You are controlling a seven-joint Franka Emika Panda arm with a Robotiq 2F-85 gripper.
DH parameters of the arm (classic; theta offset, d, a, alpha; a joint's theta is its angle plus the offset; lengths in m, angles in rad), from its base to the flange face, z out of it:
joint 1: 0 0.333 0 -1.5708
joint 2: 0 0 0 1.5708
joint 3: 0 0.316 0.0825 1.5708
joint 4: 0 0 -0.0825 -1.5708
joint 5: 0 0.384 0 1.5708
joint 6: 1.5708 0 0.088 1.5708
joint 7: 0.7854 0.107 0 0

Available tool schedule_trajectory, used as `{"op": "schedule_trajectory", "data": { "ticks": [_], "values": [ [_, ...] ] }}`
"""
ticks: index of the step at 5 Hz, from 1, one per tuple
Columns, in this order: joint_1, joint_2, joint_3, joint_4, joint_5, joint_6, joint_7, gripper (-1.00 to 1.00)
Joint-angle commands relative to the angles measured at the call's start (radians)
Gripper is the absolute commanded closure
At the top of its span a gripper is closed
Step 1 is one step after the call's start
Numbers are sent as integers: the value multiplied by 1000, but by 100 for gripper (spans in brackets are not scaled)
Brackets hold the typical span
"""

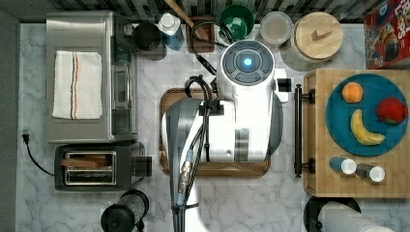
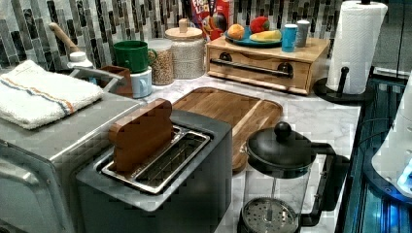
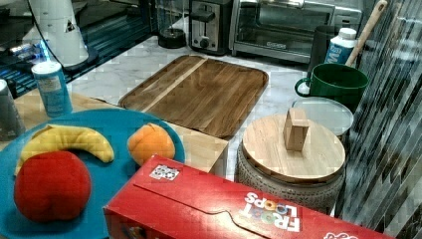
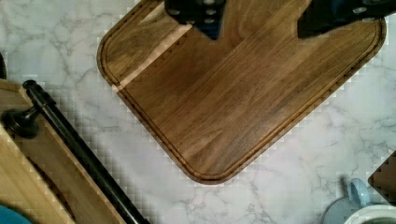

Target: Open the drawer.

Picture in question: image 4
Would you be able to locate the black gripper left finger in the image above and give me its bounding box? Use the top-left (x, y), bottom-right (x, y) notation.
top-left (164, 0), bottom-right (227, 40)

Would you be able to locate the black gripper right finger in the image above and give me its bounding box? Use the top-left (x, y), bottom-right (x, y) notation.
top-left (297, 0), bottom-right (396, 38)

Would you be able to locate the light wooden drawer cabinet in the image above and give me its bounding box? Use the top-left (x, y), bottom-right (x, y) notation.
top-left (0, 78), bottom-right (127, 224)

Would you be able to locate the dark wooden cutting board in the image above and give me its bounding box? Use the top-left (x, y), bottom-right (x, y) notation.
top-left (97, 0), bottom-right (387, 184)

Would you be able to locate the dark wooden block corner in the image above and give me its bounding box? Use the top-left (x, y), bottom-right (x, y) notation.
top-left (368, 152), bottom-right (396, 205)

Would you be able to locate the light blue mug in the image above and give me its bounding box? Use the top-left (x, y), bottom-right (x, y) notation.
top-left (320, 178), bottom-right (374, 224)

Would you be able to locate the white bowl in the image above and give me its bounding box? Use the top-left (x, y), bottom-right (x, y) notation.
top-left (344, 204), bottom-right (396, 224)

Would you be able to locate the dark object at left edge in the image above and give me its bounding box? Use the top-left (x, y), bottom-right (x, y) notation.
top-left (0, 53), bottom-right (7, 79)

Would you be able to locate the teal blue object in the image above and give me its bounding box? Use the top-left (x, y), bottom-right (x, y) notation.
top-left (0, 205), bottom-right (33, 224)

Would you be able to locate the black metal drawer handle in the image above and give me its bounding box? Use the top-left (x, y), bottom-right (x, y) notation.
top-left (1, 80), bottom-right (150, 224)

